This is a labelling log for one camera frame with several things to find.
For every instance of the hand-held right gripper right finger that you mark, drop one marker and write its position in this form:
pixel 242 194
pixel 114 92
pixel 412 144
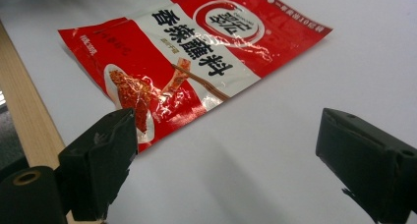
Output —
pixel 367 155

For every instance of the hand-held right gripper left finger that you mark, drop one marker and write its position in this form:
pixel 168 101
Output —
pixel 95 165

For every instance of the red and white seasoning packet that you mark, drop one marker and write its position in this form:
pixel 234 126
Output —
pixel 196 60

